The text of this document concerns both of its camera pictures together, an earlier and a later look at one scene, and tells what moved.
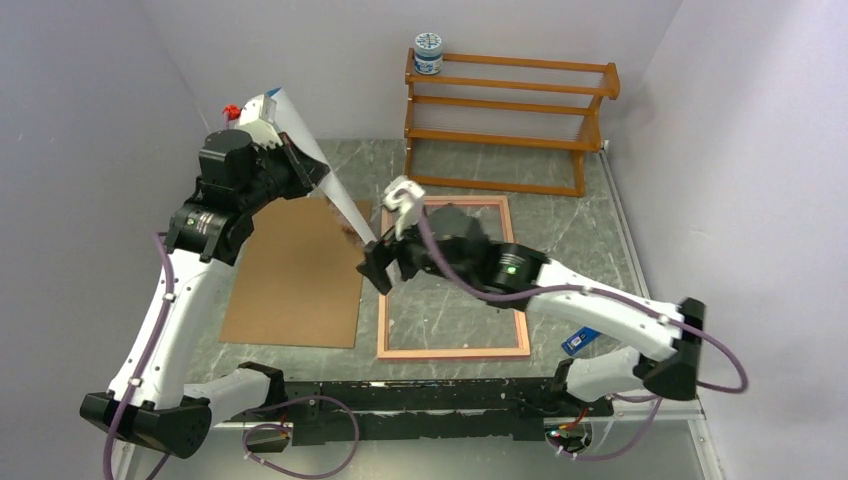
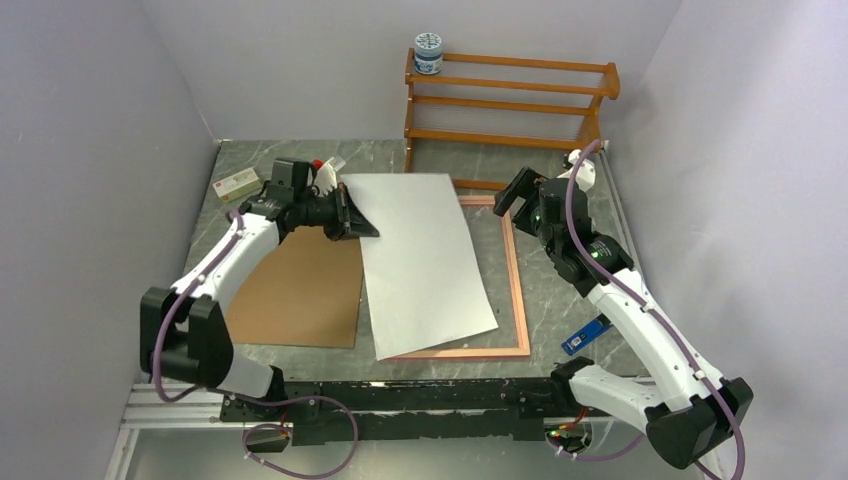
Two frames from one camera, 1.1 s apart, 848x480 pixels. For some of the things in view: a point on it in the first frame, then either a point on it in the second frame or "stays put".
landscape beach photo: x=292 y=125 -> x=426 y=284
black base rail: x=380 y=412 stays put
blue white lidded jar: x=428 y=53 stays put
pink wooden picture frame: x=383 y=351 stays put
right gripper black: x=381 y=253 -> x=525 y=185
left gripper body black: x=280 y=174 -> x=320 y=212
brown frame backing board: x=297 y=283 stays put
